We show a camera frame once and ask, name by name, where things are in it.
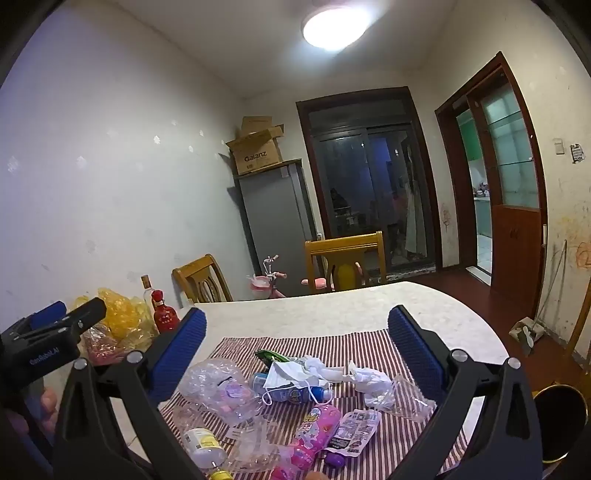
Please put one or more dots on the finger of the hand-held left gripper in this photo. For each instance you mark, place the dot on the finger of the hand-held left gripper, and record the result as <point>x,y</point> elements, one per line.
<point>87,316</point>
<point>46,314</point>

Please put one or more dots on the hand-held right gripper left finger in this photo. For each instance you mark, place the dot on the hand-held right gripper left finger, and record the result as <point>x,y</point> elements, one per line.
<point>180,355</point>

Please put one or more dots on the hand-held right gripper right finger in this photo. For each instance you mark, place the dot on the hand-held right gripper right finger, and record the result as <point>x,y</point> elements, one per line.
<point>415,350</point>

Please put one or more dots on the clear plastic bottle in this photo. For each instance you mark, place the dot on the clear plastic bottle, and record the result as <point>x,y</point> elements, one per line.
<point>212,383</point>

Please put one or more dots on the clear plastic wrapper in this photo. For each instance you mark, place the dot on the clear plastic wrapper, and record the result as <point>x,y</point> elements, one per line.
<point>411,401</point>

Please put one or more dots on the white tissue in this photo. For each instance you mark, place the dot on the white tissue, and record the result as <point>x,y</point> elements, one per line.
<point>369,381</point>
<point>318,367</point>

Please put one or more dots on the green snack packet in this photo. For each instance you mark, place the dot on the green snack packet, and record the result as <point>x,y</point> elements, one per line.
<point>270,356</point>

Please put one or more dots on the small white labelled bottle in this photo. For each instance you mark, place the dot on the small white labelled bottle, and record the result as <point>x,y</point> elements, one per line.
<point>203,445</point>

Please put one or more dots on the black white printed pouch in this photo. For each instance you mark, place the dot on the black white printed pouch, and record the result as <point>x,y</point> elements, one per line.
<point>355,429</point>

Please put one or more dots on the white face mask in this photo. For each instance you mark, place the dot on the white face mask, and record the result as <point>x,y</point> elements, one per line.
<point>288,374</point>

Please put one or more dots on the clear plastic packaging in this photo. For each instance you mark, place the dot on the clear plastic packaging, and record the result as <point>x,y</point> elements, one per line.
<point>258,447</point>

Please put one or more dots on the blue label plastic bottle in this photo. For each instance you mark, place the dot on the blue label plastic bottle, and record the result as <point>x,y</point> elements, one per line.
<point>295,396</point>

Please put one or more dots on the pink plastic bottle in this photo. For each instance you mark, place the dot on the pink plastic bottle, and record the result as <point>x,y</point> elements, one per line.
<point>318,429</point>

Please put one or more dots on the yellow capped bottle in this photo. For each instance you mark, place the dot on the yellow capped bottle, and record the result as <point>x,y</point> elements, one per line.
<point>221,475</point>

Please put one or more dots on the black bin with gold rim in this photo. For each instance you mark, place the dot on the black bin with gold rim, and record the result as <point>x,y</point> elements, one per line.
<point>561,415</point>

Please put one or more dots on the person's left hand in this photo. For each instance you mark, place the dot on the person's left hand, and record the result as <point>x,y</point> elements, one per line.
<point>50,408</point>

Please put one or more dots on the yellow plastic bag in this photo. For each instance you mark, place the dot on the yellow plastic bag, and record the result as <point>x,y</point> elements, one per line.
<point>120,318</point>

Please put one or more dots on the red liquor bottle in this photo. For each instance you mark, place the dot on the red liquor bottle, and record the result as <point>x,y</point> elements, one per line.
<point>165,316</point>

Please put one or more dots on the red white striped cloth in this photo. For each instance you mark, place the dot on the red white striped cloth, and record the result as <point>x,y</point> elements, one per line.
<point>369,341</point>

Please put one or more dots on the clear glass bottle gold cap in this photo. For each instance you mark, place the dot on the clear glass bottle gold cap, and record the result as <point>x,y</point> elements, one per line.
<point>147,288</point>

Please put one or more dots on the patterned doormat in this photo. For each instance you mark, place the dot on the patterned doormat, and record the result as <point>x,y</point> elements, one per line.
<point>411,272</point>

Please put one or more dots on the wooden chair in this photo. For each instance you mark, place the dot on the wooden chair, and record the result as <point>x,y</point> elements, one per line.
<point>203,272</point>
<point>344,242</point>

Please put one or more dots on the pink child's tricycle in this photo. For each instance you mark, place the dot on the pink child's tricycle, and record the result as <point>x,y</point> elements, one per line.
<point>261,281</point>

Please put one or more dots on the white dustpan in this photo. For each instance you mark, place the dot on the white dustpan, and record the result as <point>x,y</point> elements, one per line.
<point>526,334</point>

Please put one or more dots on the white hanging garment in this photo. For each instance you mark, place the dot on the white hanging garment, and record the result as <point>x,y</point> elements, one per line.
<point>414,221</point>

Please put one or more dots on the wooden glass-panel door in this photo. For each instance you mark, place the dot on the wooden glass-panel door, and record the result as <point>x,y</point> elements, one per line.
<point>515,249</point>

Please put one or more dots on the grey refrigerator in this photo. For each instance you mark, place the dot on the grey refrigerator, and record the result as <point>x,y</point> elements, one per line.
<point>277,221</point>

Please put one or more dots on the dark framed sliding glass door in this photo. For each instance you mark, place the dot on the dark framed sliding glass door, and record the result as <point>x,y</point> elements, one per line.
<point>364,184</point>

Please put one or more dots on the large printed cardboard box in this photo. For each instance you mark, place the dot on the large printed cardboard box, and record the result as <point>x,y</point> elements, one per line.
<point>254,157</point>

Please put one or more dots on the green kitchen cabinet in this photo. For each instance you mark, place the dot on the green kitchen cabinet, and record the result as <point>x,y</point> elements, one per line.
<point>468,138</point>

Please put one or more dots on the small plain cardboard box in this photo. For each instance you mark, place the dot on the small plain cardboard box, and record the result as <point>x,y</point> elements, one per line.
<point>256,123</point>

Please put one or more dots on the round ceiling lamp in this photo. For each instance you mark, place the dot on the round ceiling lamp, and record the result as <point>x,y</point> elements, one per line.
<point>334,23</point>

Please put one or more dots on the white wall switch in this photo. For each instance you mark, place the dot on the white wall switch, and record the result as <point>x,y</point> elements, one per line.
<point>558,146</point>

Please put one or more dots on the torn wall sticker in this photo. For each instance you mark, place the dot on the torn wall sticker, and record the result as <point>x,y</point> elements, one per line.
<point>577,153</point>

